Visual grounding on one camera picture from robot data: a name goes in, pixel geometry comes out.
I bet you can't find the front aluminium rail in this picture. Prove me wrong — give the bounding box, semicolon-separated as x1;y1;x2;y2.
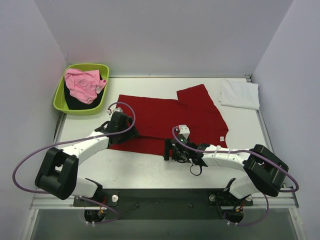
30;192;299;210

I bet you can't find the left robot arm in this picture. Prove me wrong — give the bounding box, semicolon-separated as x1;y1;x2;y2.
35;111;138;206

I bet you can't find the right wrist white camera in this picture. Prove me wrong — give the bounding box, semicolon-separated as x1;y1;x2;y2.
176;124;190;139

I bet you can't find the lime green plastic bin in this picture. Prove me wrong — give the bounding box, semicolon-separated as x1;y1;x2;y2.
53;63;110;116

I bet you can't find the red t-shirt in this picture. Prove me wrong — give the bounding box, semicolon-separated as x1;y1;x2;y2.
111;84;229;156

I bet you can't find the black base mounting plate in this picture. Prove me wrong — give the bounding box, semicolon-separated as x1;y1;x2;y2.
72;188;253;221

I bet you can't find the folded white t-shirt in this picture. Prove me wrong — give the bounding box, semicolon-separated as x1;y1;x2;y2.
219;79;260;111

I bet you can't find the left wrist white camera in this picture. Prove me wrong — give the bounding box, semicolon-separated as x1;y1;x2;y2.
106;107;123;115

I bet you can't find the pink t-shirt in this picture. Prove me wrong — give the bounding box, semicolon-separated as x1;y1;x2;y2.
64;68;108;105

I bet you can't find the aluminium table edge rail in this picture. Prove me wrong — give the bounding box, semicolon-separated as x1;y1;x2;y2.
246;74;283;163

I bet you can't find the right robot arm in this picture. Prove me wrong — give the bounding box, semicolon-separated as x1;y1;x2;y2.
163;134;289;200

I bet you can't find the wrist white camera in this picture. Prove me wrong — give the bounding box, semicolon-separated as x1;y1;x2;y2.
106;107;123;115
176;124;190;139

